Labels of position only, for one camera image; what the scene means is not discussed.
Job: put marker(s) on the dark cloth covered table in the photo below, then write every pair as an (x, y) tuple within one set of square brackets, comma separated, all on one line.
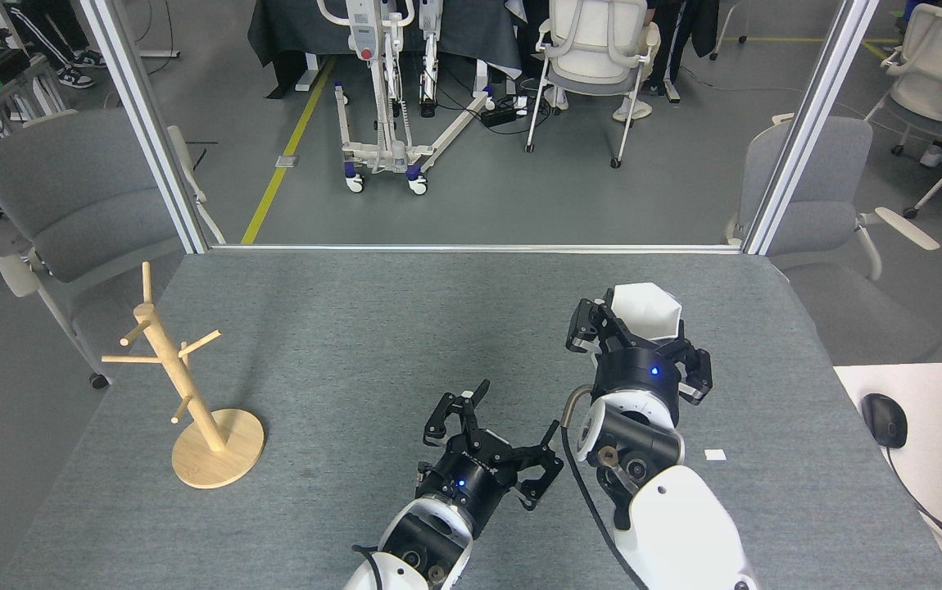
[(299, 33)]

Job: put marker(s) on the wooden cup rack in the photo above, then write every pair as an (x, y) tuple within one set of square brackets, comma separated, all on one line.
[(192, 401)]

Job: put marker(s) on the silver table edge rail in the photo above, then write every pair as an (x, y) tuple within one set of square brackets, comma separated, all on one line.
[(479, 247)]

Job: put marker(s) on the white hexagonal cup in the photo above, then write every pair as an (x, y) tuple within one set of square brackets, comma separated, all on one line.
[(647, 311)]

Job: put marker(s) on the silver frame post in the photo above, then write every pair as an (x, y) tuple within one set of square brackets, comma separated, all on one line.
[(807, 123), (147, 123)]

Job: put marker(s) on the grey armchair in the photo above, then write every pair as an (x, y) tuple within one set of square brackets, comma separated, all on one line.
[(70, 188), (823, 188)]

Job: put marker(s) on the black power strip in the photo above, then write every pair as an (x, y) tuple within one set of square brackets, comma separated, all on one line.
[(500, 115)]

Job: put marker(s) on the black computer mouse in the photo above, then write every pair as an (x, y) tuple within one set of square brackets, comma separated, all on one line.
[(885, 419)]

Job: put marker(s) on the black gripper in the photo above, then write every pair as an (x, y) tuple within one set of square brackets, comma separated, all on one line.
[(643, 377), (467, 483)]

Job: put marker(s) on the white stand on wheels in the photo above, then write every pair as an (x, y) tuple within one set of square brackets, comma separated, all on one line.
[(393, 152)]

